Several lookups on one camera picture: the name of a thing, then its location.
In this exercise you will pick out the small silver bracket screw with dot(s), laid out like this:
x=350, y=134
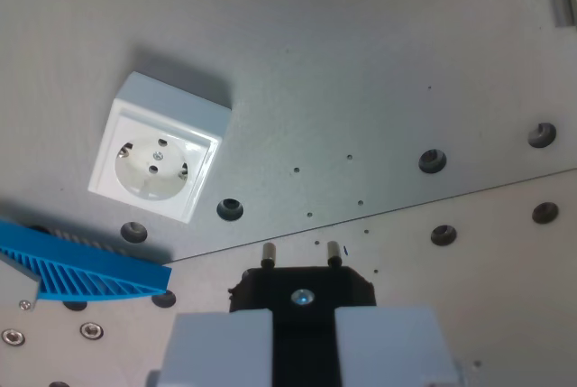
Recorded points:
x=24, y=303

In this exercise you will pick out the white wall socket box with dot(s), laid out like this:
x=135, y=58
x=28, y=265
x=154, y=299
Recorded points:
x=155, y=152

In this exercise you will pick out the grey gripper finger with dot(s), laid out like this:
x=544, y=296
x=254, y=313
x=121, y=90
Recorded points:
x=212, y=351
x=387, y=346

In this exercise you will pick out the blue ribbed plastic part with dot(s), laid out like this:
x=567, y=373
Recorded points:
x=90, y=276

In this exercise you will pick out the silver hex socket screw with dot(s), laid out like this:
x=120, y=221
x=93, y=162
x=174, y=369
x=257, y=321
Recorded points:
x=12, y=337
x=91, y=329

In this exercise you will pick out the black two-pin power plug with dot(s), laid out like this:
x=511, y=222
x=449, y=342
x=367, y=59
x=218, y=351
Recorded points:
x=304, y=315

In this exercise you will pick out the grey metal bracket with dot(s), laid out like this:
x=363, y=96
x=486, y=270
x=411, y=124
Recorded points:
x=15, y=285

